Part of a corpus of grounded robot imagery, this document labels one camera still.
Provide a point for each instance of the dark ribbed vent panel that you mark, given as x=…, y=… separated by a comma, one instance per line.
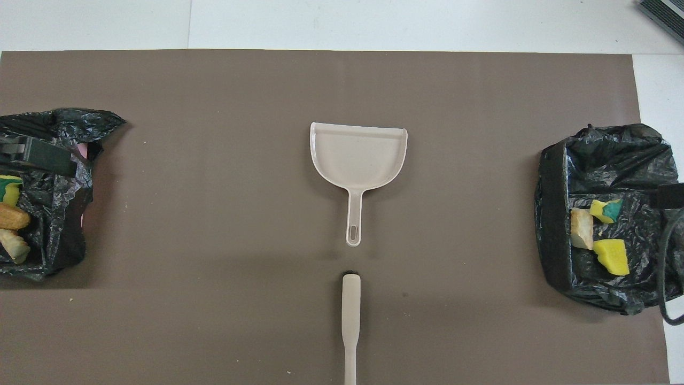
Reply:
x=665, y=18

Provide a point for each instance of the pink bin with black bag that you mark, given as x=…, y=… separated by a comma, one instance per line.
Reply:
x=59, y=214

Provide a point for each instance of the beige plastic dustpan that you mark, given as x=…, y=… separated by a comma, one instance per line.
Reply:
x=358, y=155

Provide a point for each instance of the beige hand brush black bristles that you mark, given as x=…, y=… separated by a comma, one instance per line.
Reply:
x=351, y=310

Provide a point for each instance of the beige crumbly sponge scrap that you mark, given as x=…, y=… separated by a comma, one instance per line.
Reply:
x=13, y=246

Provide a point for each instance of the yellow sponge wedge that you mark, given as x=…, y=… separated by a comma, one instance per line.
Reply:
x=612, y=258

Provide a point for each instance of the brown table mat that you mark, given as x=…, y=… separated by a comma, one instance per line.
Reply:
x=342, y=69

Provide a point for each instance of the orange striped beige sponge scrap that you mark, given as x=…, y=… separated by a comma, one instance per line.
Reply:
x=582, y=229

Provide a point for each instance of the green and yellow sponge scrap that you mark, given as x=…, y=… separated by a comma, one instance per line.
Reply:
x=606, y=210

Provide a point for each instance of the rectangular bin with black bag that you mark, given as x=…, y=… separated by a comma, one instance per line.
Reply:
x=604, y=160

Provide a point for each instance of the brown sponge scrap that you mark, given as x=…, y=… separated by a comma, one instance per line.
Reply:
x=13, y=216

